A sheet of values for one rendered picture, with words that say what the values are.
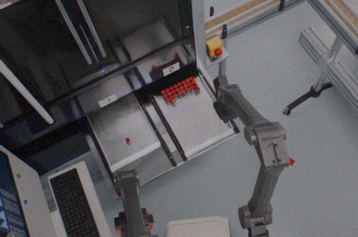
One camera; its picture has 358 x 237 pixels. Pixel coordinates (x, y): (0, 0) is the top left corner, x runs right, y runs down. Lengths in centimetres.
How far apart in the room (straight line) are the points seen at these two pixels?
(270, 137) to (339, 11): 123
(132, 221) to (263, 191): 41
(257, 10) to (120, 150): 104
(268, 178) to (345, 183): 172
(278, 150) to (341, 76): 145
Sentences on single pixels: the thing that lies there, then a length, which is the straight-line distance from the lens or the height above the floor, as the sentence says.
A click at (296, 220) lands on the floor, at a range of 285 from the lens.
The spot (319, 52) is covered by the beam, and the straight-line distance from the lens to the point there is 269.
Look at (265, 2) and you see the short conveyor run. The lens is 232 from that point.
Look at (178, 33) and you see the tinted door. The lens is 185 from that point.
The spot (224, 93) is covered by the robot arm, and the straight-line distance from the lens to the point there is 154.
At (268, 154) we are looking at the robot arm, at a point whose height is 161.
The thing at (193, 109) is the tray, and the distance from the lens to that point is 207.
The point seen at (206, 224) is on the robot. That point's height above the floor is 133.
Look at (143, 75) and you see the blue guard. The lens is 195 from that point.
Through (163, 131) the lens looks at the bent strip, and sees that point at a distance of 202.
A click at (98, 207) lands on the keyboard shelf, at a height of 80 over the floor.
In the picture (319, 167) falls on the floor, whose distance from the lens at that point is 297.
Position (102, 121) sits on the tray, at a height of 88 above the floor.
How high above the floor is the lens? 276
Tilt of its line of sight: 64 degrees down
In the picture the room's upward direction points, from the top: 11 degrees counter-clockwise
